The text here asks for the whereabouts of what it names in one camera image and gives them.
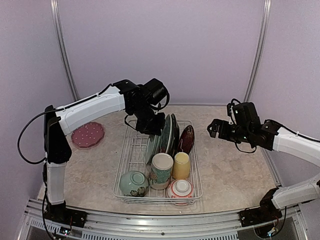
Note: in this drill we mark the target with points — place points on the white red rimmed bowl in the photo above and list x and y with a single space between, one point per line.
180 192

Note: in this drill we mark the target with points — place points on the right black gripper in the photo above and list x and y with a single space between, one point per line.
216 123

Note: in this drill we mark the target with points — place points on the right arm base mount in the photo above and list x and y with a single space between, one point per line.
266 212

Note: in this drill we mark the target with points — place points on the teal and red patterned plate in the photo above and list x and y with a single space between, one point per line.
168 135

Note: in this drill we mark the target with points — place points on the left aluminium corner post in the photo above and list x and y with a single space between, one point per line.
54 5

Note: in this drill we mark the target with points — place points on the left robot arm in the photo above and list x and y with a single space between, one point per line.
60 122

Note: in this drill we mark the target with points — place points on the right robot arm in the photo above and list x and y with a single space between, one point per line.
241 179

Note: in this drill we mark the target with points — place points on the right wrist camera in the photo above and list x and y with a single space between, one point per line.
242 113

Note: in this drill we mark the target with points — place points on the yellow cup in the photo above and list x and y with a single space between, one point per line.
181 166

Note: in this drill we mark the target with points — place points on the aluminium front frame rail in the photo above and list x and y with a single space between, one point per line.
104 225

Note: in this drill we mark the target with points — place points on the white wire dish rack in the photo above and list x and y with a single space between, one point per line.
132 158

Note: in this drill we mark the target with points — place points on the light green flower bowl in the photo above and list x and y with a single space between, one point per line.
134 184

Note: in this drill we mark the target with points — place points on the black plate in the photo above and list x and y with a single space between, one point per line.
176 135

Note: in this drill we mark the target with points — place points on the dark red oval dish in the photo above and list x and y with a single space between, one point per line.
187 140

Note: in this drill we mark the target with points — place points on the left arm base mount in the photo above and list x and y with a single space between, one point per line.
61 214

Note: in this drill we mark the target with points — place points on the teal floral mug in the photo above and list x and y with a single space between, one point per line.
161 169

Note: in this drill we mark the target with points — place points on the pink polka dot plate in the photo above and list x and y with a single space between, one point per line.
88 135

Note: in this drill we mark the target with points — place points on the light blue flower plate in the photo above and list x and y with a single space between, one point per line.
151 148

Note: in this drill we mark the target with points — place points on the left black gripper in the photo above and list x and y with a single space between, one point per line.
156 130

